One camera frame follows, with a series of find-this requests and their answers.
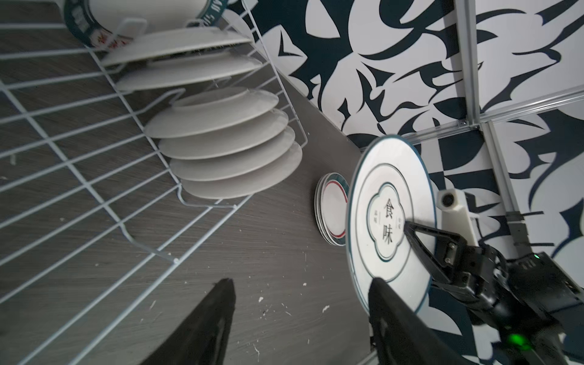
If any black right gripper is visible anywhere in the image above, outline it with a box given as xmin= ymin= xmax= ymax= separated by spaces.
xmin=404 ymin=221 xmax=583 ymax=364

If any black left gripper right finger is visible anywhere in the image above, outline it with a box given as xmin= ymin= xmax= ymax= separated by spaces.
xmin=368 ymin=278 xmax=469 ymax=364

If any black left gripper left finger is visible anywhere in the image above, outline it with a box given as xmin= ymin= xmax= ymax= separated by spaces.
xmin=142 ymin=278 xmax=236 ymax=365

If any green cloud pattern plate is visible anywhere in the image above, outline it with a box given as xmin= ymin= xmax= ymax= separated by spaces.
xmin=346 ymin=135 xmax=437 ymax=313

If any stack of unloaded plates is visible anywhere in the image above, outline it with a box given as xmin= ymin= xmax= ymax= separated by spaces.
xmin=313 ymin=172 xmax=349 ymax=247

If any green banner rim plate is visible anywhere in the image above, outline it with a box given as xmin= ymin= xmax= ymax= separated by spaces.
xmin=60 ymin=0 xmax=228 ymax=50

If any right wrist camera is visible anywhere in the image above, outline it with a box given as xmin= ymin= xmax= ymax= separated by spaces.
xmin=436 ymin=189 xmax=479 ymax=246

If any aluminium cage frame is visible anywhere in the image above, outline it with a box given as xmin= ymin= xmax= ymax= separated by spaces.
xmin=380 ymin=1 xmax=583 ymax=261

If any white wire dish rack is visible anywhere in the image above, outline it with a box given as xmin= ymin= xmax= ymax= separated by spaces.
xmin=0 ymin=0 xmax=309 ymax=365

